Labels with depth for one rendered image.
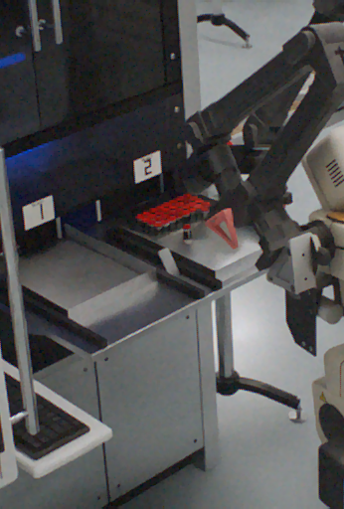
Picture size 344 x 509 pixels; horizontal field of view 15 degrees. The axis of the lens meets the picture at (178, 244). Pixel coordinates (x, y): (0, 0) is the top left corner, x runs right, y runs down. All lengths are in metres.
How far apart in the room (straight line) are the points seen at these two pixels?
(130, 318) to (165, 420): 0.80
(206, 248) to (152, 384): 0.54
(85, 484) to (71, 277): 0.69
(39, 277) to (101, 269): 0.15
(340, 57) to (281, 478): 1.78
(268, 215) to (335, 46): 0.37
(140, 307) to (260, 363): 1.45
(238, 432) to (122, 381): 0.65
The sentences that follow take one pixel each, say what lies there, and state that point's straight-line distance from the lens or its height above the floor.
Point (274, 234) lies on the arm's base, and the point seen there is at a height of 1.22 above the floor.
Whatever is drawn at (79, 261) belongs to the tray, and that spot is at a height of 0.88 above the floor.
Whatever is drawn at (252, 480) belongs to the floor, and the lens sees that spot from 3.89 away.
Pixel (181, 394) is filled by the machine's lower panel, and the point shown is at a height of 0.31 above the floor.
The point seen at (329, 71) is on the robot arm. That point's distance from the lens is 2.36.
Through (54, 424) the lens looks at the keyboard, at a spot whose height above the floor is 0.83.
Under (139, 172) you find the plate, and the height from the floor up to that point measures 1.02.
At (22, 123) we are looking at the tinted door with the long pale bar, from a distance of 3.05.
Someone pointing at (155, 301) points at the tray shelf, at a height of 0.88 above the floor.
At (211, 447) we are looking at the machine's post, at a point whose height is 0.07.
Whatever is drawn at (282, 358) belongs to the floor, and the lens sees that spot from 4.42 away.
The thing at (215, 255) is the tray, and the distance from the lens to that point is 3.18.
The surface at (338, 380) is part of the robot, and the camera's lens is 2.77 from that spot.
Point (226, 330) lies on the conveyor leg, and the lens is 3.98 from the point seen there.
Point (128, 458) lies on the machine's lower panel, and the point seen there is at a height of 0.20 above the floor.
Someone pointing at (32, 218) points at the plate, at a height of 1.01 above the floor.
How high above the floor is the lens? 2.38
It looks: 28 degrees down
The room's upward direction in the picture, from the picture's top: 4 degrees counter-clockwise
